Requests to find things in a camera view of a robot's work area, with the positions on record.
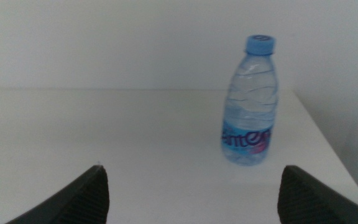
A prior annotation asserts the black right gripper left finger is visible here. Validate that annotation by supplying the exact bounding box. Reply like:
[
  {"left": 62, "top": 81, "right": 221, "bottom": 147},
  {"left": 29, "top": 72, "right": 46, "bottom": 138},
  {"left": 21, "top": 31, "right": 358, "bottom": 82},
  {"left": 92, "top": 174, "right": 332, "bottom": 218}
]
[{"left": 4, "top": 165, "right": 110, "bottom": 224}]

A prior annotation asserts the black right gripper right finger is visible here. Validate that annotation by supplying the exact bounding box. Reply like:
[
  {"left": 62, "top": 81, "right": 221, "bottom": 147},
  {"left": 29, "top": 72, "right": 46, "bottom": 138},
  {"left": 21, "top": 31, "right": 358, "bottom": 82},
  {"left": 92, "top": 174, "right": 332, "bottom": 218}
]
[{"left": 277, "top": 165, "right": 358, "bottom": 224}]

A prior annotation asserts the clear water bottle blue cap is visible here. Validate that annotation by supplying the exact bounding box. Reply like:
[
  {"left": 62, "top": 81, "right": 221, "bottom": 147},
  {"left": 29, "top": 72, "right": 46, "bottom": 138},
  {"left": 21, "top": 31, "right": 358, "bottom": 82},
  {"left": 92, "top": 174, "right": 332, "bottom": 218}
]
[{"left": 221, "top": 34, "right": 278, "bottom": 166}]

